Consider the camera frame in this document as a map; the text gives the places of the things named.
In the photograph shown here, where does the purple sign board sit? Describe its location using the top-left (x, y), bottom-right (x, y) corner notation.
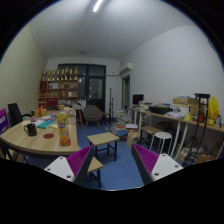
top-left (0, 108), bottom-right (9, 134)

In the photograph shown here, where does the black office chair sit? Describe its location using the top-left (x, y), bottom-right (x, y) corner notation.
top-left (8, 103), bottom-right (31, 126)

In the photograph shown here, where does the grey armchair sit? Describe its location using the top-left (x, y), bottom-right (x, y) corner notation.
top-left (83, 105), bottom-right (104, 124)

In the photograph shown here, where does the long wooden wall bench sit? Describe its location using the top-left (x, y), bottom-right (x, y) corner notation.
top-left (128, 107), bottom-right (224, 160)

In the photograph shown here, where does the black monitor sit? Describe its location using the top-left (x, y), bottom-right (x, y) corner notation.
top-left (132, 94), bottom-right (144, 105)

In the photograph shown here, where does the black tripod stand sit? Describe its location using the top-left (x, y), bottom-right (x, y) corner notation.
top-left (108, 87), bottom-right (113, 123)

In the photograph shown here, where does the orange juice bottle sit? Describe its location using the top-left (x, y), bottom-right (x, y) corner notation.
top-left (56, 105), bottom-right (71, 146)

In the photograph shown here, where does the yellow gift box red ribbon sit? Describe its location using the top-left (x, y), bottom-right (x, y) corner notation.
top-left (34, 106), bottom-right (47, 117)

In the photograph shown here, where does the stack of books on floor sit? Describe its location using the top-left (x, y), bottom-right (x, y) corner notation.
top-left (110, 113), bottom-right (133, 140)

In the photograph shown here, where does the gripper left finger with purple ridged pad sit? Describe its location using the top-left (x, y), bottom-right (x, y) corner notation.
top-left (45, 145), bottom-right (94, 185)

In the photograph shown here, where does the red round coaster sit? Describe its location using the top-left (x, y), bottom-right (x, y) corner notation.
top-left (43, 133), bottom-right (54, 139)

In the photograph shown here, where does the white round stool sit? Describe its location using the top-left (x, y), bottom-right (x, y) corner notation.
top-left (150, 131), bottom-right (173, 152)

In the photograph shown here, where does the black mug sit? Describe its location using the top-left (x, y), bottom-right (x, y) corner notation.
top-left (24, 123), bottom-right (37, 137)

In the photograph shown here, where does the white air conditioner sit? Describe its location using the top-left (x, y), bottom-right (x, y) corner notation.
top-left (120, 62), bottom-right (132, 75)

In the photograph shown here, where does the teal book on table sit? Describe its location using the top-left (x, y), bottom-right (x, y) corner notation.
top-left (37, 121), bottom-right (54, 129)

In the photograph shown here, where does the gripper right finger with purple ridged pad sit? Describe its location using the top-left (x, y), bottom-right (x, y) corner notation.
top-left (131, 144), bottom-right (182, 185)

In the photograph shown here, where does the low wooden stool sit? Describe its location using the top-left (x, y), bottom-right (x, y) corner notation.
top-left (87, 157), bottom-right (103, 187)

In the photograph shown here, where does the small wooden side table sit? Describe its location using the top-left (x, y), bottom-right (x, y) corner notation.
top-left (87, 132), bottom-right (119, 158)

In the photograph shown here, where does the cardboard box on bench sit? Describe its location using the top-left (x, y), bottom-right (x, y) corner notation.
top-left (173, 97), bottom-right (199, 116)

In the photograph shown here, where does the yellow plastic bag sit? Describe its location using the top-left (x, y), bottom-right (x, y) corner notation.
top-left (208, 96), bottom-right (219, 121)

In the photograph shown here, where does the wooden trophy shelf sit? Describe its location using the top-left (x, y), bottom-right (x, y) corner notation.
top-left (38, 67), bottom-right (78, 109)

